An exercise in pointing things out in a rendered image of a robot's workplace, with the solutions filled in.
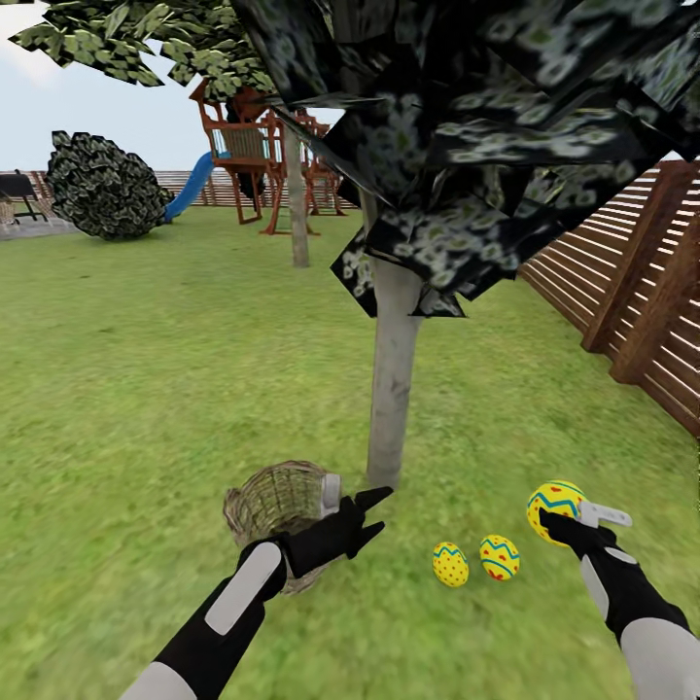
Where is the wicker basket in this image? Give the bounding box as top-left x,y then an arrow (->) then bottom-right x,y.
223,460 -> 328,596

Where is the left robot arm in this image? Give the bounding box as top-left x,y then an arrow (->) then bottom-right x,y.
120,473 -> 394,700

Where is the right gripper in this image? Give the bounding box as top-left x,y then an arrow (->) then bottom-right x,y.
539,507 -> 619,551

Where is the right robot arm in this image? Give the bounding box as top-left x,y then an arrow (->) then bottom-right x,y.
539,500 -> 700,700

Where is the easter egg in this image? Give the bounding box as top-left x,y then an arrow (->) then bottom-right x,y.
480,535 -> 521,580
527,480 -> 587,546
433,542 -> 469,587

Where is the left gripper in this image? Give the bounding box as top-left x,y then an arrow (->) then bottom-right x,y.
309,487 -> 394,568

